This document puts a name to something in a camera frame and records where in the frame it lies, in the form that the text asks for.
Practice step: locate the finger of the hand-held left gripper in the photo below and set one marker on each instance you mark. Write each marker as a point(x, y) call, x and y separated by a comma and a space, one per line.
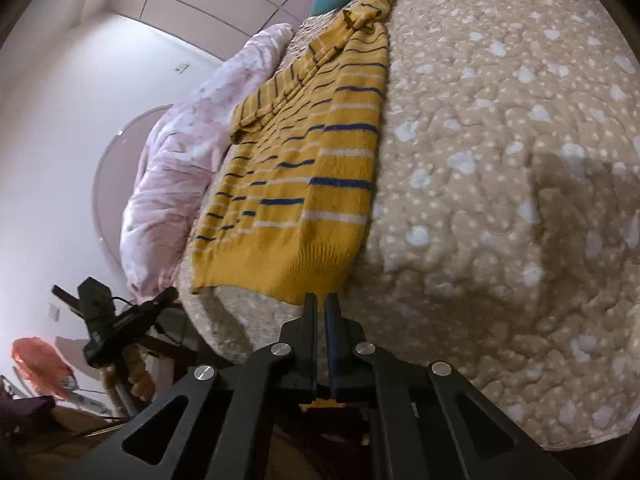
point(150, 307)

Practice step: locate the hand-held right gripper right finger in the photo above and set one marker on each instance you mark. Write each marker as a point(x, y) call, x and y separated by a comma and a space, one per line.
point(331, 332)

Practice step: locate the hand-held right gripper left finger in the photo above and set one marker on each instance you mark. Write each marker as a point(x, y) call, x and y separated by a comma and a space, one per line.
point(311, 322)

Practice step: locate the yellow striped knit sweater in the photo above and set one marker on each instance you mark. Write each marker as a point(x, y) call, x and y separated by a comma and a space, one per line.
point(310, 175)

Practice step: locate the person's left hand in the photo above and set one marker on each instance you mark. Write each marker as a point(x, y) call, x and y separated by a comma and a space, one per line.
point(140, 375)

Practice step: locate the dark wooden chair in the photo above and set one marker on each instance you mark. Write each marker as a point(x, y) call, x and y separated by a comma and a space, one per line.
point(170, 345)

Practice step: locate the purple cloth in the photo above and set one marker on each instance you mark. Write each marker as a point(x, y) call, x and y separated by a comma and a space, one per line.
point(22, 410)

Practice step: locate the pink floral duvet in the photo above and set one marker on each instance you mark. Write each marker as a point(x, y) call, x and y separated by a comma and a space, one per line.
point(170, 175)

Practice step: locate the round grey headboard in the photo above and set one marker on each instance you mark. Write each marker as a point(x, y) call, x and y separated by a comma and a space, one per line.
point(114, 175)

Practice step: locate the beige dotted quilted blanket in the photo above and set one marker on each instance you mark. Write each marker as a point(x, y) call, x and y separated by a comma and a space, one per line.
point(475, 210)

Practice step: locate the white wall outlet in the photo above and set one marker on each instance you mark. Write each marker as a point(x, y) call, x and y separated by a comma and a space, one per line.
point(53, 314)

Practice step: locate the white wall switch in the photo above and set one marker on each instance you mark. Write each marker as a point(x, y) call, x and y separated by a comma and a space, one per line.
point(181, 67)

